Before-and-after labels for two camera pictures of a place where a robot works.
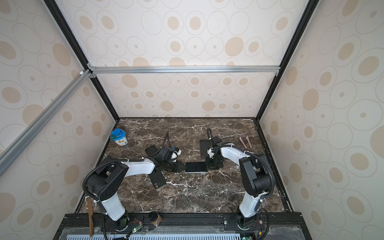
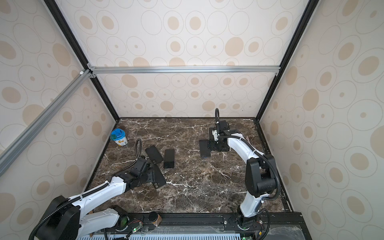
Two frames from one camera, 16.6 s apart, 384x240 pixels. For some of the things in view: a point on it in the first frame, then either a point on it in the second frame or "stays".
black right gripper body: x=213 y=163 → x=216 y=146
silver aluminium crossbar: x=126 y=69 stays
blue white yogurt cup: x=118 y=135 stays
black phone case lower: x=158 y=179 stays
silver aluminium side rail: x=22 y=141 stays
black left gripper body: x=171 y=167 → x=143 y=178
